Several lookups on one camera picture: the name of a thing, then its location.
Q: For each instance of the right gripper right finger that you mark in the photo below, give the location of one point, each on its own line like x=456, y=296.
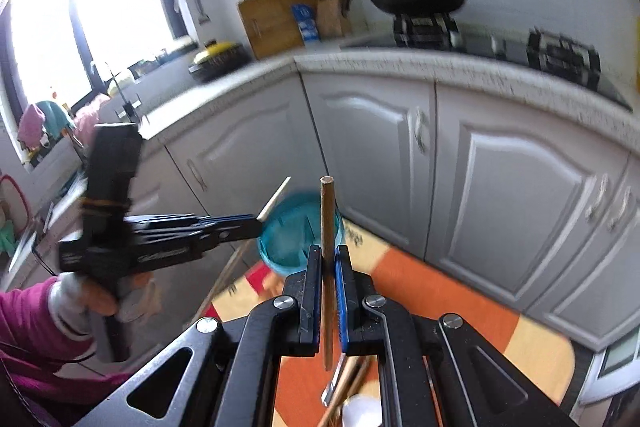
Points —
x=352, y=318

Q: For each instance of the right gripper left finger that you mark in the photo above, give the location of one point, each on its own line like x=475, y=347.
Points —
x=303, y=325

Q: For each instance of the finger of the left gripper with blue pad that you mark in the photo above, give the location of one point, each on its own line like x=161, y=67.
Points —
x=238, y=228

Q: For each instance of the light bamboo chopstick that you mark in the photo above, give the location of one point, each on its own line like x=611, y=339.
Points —
x=274, y=199

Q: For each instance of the brown wooden chopstick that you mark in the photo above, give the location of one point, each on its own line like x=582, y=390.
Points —
x=347, y=380
x=327, y=206

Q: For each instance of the pink sleeve forearm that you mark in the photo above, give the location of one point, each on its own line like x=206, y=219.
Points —
x=44, y=327

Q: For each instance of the left gloved hand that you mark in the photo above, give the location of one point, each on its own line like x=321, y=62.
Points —
x=95, y=296

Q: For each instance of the orange patterned cloth mat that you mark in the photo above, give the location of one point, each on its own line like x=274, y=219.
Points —
x=431, y=372

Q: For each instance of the teal rim utensil cup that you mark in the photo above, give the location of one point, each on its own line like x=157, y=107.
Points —
x=291, y=228

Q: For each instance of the white ceramic spoon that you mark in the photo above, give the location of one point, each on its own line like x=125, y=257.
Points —
x=362, y=411

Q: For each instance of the yellow black pot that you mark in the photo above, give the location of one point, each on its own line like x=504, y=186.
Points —
x=218, y=59

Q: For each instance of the wooden cutting board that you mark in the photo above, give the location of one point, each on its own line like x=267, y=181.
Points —
x=270, y=25

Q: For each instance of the blue packet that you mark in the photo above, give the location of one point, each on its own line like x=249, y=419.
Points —
x=304, y=17

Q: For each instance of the wooden knife block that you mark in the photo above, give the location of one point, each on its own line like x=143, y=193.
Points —
x=332, y=19

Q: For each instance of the gas stove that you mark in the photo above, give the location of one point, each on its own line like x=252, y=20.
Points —
x=554, y=54

